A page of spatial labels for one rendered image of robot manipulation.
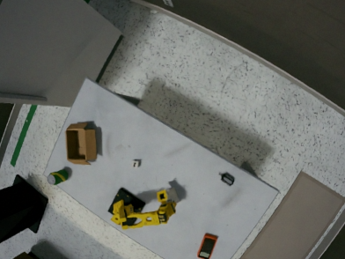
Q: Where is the green drink can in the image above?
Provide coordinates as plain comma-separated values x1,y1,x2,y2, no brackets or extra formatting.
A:
47,169,69,185

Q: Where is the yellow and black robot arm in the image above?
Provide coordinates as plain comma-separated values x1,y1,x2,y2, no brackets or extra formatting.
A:
112,200,171,230

